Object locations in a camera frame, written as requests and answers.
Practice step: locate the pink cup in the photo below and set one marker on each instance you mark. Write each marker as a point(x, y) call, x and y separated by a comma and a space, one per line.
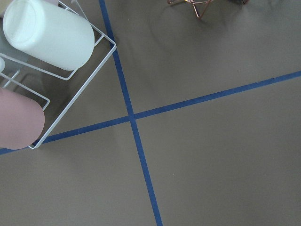
point(21, 120)

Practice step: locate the white cup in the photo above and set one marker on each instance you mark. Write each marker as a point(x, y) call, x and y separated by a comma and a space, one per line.
point(49, 33)

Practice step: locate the copper wire bottle rack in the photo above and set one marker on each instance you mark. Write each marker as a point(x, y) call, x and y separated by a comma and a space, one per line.
point(199, 6)

